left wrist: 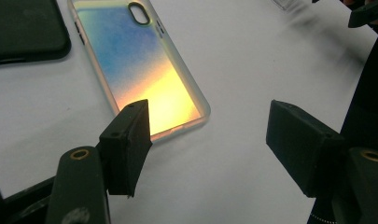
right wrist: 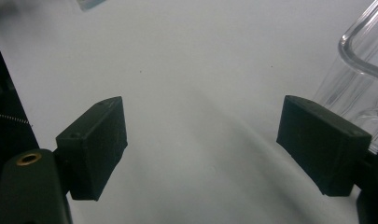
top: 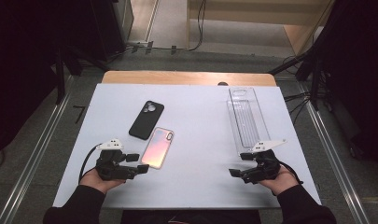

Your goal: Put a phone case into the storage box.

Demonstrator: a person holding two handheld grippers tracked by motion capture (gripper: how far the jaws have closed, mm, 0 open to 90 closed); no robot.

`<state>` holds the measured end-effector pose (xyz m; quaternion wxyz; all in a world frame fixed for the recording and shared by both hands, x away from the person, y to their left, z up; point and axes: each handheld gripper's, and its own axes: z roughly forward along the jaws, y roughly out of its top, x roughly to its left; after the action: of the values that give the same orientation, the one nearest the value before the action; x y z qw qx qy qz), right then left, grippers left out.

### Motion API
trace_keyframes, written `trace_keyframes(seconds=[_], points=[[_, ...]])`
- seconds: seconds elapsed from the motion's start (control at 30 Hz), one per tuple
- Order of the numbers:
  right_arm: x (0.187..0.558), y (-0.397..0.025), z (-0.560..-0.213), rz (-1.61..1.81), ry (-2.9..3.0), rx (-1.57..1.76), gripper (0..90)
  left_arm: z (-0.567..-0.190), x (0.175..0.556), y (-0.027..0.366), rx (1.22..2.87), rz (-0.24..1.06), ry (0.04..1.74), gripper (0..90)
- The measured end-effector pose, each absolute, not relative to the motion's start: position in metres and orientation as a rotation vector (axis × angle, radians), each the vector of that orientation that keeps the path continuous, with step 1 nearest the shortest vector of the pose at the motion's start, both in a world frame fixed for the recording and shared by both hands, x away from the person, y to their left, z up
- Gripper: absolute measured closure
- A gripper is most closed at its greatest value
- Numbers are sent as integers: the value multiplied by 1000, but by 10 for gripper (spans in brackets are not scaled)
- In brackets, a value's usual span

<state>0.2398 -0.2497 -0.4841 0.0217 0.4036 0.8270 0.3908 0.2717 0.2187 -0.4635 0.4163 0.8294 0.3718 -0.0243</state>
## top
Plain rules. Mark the small dark round object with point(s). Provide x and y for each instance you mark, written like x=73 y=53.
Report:
x=222 y=83

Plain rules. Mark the person's right hand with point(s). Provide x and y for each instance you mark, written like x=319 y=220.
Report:
x=281 y=183

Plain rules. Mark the black curtain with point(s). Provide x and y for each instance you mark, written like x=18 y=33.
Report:
x=25 y=62
x=357 y=77

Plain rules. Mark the black phone case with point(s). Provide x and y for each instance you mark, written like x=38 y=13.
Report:
x=146 y=121

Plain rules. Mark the iridescent pink phone case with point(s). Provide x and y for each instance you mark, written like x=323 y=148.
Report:
x=157 y=149

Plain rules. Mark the person's left hand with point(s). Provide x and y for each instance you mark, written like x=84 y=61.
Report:
x=95 y=183

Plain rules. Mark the wooden table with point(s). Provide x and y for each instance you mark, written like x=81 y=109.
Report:
x=189 y=77

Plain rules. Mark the clear plastic tray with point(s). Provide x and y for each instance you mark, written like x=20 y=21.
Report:
x=247 y=118

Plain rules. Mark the light wooden furniture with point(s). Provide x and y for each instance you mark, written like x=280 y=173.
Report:
x=255 y=17

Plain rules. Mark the black metal stand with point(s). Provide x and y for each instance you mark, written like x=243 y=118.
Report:
x=60 y=81
x=314 y=77

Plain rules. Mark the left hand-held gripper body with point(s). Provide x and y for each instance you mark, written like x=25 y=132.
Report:
x=110 y=166

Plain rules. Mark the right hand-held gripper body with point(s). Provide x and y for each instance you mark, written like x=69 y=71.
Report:
x=263 y=169

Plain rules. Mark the grey cabinet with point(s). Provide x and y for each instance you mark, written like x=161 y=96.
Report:
x=123 y=21

